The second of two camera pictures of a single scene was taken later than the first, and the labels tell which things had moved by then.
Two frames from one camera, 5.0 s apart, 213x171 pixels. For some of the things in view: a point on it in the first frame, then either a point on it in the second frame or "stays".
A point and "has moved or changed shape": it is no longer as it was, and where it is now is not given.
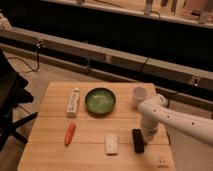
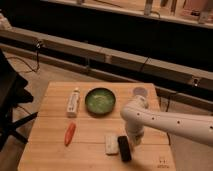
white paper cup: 138,95 stays
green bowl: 100,101 stays
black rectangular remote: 138,138 has moved or changed shape
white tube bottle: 73,103 stays
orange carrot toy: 69,134 stays
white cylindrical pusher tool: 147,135 → 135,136
